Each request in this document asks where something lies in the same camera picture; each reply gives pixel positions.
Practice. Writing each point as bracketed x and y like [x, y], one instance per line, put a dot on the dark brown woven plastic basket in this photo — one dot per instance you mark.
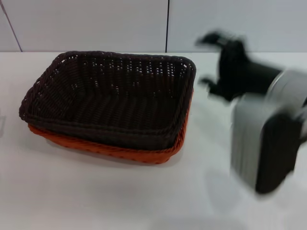
[108, 107]

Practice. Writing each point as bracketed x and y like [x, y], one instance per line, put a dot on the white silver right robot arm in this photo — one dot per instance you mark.
[291, 81]

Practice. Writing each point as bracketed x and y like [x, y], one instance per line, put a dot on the orange woven plastic basket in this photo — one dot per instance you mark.
[144, 155]

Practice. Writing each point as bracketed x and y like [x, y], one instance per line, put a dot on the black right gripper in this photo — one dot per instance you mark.
[244, 72]

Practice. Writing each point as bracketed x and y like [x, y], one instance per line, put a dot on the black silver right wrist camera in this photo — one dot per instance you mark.
[263, 148]

